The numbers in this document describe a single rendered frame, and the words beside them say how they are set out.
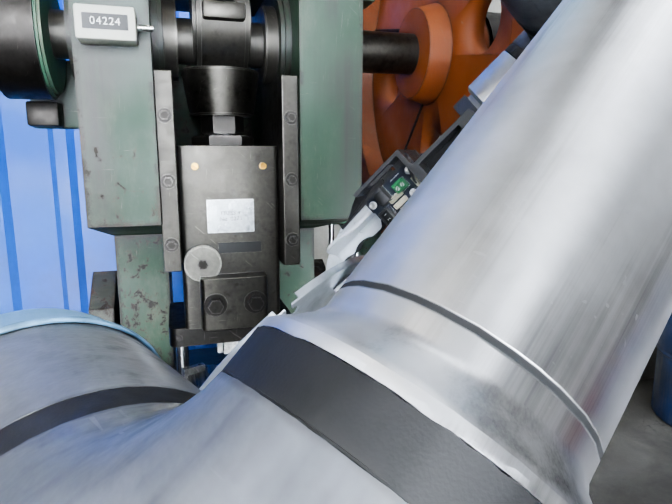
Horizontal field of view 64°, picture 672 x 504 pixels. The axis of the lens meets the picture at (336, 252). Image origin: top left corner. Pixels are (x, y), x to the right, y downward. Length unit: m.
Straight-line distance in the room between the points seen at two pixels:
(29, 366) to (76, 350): 0.02
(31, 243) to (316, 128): 1.47
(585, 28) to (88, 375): 0.18
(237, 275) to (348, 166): 0.24
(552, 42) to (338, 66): 0.66
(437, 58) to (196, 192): 0.45
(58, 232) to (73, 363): 1.89
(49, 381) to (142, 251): 0.92
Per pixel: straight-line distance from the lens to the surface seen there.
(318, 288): 0.49
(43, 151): 2.07
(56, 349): 0.21
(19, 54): 0.86
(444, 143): 0.44
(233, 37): 0.85
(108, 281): 1.28
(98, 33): 0.76
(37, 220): 2.09
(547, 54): 0.17
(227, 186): 0.83
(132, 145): 0.78
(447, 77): 0.96
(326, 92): 0.81
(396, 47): 0.97
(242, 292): 0.83
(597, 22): 0.18
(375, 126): 1.26
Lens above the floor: 1.16
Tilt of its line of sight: 10 degrees down
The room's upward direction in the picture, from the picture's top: straight up
